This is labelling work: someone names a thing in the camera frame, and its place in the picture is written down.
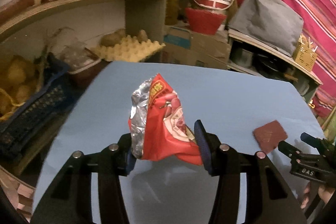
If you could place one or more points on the dark red square wrapper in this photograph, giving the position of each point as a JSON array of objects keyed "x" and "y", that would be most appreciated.
[{"x": 269, "y": 136}]

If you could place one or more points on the yellow egg carton tray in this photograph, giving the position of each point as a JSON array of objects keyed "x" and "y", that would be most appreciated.
[{"x": 129, "y": 50}]

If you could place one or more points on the red plastic basin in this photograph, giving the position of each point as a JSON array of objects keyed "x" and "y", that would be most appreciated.
[{"x": 204, "y": 21}]

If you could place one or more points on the cardboard box under basin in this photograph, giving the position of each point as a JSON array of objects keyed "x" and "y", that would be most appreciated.
[{"x": 185, "y": 47}]

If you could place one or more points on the yellow utensil holder basket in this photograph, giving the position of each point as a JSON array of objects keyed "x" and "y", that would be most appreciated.
[{"x": 305, "y": 54}]

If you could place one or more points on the low wooden shelf unit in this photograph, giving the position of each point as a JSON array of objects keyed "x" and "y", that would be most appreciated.
[{"x": 253, "y": 57}]

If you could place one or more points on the blue table cloth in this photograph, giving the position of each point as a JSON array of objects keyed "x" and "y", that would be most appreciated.
[{"x": 230, "y": 105}]

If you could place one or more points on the red snack wrapper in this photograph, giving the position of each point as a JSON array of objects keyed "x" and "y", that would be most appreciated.
[{"x": 157, "y": 124}]

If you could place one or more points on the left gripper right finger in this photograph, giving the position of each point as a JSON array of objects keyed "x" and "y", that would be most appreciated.
[{"x": 269, "y": 197}]

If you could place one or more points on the tall wooden shelf unit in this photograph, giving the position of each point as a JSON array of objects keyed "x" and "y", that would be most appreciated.
[{"x": 78, "y": 3}]

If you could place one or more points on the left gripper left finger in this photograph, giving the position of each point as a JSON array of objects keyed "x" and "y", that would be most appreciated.
[{"x": 68, "y": 199}]

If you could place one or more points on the dark blue plastic crate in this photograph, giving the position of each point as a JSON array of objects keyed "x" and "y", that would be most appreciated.
[{"x": 58, "y": 94}]

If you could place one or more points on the grey fabric cover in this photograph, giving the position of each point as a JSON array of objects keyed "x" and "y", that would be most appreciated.
[{"x": 270, "y": 21}]

